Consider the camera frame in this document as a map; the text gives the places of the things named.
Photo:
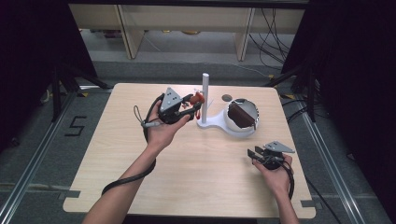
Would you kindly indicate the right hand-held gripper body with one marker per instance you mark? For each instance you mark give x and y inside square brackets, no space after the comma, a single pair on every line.
[274,154]

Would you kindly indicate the person's left hand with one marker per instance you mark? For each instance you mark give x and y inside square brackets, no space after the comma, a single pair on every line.
[162,133]

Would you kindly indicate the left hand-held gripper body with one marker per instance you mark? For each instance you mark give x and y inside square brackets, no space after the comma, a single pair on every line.
[170,101]

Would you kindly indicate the thin black wrist loop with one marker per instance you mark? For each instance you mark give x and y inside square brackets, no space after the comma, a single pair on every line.
[137,113]

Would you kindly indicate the black tripod stand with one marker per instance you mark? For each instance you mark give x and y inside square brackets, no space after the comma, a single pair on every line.
[59,90]
[309,90]

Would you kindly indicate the dark brown block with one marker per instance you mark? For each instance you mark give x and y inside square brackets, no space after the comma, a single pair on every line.
[241,116]

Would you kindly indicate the aluminium floor rail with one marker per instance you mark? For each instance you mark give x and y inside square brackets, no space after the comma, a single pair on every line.
[34,161]
[336,177]

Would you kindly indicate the person's right hand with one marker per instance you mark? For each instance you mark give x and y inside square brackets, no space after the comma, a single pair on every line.
[274,179]

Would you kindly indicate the white stand with pole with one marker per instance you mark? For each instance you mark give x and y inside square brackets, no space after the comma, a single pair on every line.
[205,93]

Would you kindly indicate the black curtain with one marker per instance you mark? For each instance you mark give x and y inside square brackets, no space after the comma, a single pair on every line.
[34,46]
[351,77]

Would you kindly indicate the white bowl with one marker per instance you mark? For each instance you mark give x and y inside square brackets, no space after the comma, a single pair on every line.
[249,105]

